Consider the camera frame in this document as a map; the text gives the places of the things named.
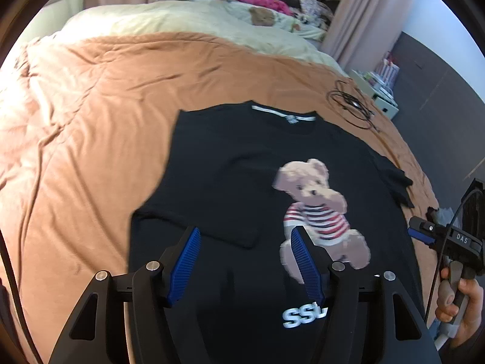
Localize pink striped box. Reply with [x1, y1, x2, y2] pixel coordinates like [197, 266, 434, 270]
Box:
[375, 51, 401, 86]

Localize white bedside cabinet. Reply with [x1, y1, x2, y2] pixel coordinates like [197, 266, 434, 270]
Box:
[350, 68, 401, 120]

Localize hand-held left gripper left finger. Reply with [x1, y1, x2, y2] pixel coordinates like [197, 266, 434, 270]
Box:
[48, 227, 213, 364]

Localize black teddy bear print t-shirt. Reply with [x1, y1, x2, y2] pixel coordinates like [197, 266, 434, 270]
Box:
[129, 100, 427, 364]

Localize person's right hand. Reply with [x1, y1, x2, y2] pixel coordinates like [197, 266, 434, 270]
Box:
[435, 265, 485, 327]

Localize cream duvet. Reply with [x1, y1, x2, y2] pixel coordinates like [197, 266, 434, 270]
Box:
[49, 0, 349, 78]

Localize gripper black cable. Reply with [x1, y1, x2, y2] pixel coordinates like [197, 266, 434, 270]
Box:
[422, 187, 485, 325]
[0, 231, 43, 364]

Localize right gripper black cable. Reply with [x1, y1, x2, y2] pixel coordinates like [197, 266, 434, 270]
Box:
[422, 187, 485, 325]

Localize grey cloth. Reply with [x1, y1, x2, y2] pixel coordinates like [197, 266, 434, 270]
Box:
[426, 205, 457, 225]

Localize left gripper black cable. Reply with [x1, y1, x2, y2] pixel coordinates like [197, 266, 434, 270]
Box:
[0, 231, 43, 364]

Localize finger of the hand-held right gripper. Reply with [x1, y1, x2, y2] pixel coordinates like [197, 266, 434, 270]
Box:
[407, 215, 452, 250]

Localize orange-brown bed blanket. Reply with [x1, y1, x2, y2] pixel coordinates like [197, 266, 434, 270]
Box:
[0, 32, 440, 364]

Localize brown teddy bear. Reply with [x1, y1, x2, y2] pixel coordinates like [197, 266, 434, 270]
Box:
[250, 7, 275, 26]

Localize person's right forearm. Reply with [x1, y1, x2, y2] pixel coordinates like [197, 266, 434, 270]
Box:
[440, 316, 485, 354]

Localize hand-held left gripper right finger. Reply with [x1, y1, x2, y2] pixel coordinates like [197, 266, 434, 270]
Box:
[290, 225, 442, 364]

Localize coiled black cable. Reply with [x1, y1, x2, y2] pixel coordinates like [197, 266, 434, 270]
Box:
[328, 79, 381, 134]

